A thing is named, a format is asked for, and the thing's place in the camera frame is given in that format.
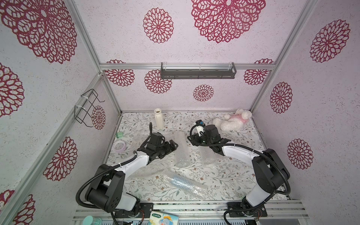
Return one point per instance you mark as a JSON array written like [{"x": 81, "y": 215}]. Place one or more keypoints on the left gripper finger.
[
  {"x": 163, "y": 153},
  {"x": 171, "y": 145}
]

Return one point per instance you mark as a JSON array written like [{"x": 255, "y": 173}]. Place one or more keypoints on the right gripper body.
[{"x": 195, "y": 139}]

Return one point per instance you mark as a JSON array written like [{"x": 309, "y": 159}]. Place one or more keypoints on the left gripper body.
[{"x": 162, "y": 149}]

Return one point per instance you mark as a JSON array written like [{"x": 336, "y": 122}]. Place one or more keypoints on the cream ribbed ceramic vase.
[{"x": 159, "y": 118}]

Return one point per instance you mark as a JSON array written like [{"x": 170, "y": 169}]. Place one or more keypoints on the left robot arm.
[{"x": 105, "y": 189}]

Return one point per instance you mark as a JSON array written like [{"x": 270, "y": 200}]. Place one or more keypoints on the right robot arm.
[{"x": 272, "y": 177}]

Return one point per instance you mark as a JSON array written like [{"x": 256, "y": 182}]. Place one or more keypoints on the bubble wrapped item front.
[{"x": 188, "y": 186}]

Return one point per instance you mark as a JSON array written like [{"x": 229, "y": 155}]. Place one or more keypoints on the white pink plush toy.
[{"x": 234, "y": 122}]

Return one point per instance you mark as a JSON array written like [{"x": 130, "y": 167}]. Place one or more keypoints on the lilac tape roll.
[{"x": 119, "y": 146}]

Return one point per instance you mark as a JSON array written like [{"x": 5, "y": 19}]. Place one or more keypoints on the green cube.
[{"x": 119, "y": 135}]

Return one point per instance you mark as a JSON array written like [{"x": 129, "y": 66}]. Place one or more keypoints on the tissue pack with cartoon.
[{"x": 160, "y": 218}]

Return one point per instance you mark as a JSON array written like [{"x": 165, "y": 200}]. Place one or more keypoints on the teal bottle cap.
[{"x": 91, "y": 220}]

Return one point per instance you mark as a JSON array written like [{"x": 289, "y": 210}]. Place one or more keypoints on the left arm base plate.
[{"x": 141, "y": 210}]

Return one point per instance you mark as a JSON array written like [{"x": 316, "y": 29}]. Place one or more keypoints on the black wall shelf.
[{"x": 198, "y": 73}]

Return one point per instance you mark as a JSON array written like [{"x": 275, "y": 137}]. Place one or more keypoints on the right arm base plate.
[{"x": 247, "y": 210}]

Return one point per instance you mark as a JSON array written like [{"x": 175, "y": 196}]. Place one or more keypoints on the black wire wall rack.
[{"x": 82, "y": 111}]

